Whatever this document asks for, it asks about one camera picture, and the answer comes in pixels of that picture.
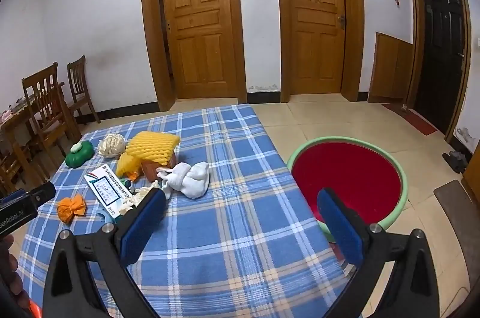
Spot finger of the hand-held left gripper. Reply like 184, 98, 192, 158
27, 182, 57, 208

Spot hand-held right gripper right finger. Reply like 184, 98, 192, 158
317, 187, 440, 318

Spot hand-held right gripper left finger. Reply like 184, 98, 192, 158
43, 187, 167, 318

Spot orange bow-shaped wrapper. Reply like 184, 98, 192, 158
57, 195, 87, 225

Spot green plush toy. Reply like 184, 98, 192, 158
65, 140, 94, 169

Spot white medicine box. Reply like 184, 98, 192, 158
83, 163, 141, 220

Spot red basin green rim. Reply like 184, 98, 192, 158
286, 137, 408, 244

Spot brown cardboard box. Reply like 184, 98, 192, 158
142, 149, 180, 184

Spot small yellow foam net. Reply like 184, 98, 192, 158
116, 154, 145, 178

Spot white cloth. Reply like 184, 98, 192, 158
155, 161, 211, 199

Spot large yellow foam net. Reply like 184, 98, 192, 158
125, 131, 181, 167

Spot cream foam net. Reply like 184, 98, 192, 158
98, 133, 127, 158

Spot person's left hand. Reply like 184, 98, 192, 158
0, 233, 17, 275

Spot wooden chair near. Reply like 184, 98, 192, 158
0, 82, 66, 191

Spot blue plaid blanket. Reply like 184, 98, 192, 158
17, 103, 361, 318

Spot grey floor mat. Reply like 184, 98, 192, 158
434, 180, 476, 244

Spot red doormat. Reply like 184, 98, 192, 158
382, 102, 439, 136

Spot dark slippers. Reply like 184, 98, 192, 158
442, 150, 469, 173

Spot wooden floor cabinet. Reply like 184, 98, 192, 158
462, 145, 480, 203

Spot dark metal door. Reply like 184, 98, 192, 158
407, 0, 472, 142

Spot wooden door brass lock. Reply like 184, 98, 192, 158
272, 0, 365, 103

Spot wooden door arched panel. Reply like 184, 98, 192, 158
140, 0, 248, 111

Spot low wooden wall cabinet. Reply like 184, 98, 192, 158
368, 32, 414, 104

